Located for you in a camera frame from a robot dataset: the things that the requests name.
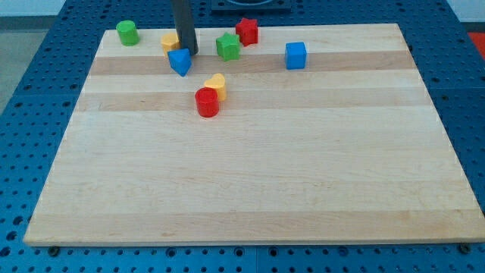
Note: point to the red star block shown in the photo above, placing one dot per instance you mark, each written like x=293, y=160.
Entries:
x=247, y=30

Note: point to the green star block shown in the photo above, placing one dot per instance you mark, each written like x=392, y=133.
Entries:
x=228, y=46

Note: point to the yellow hexagon block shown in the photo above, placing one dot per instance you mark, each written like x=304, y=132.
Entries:
x=169, y=42

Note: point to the blue cube block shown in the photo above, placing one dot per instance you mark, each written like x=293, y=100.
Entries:
x=295, y=55

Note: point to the blue triangle block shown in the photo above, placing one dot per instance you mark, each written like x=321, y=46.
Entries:
x=180, y=61

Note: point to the yellow heart block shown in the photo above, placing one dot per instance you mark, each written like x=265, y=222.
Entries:
x=218, y=82

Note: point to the red cylinder block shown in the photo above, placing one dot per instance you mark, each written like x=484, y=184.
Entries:
x=207, y=102

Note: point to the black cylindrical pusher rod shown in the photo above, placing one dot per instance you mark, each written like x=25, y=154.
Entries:
x=184, y=25

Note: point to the green cylinder block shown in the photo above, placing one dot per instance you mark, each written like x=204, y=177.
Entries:
x=127, y=33

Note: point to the light wooden board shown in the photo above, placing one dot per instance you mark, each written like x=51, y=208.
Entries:
x=348, y=150

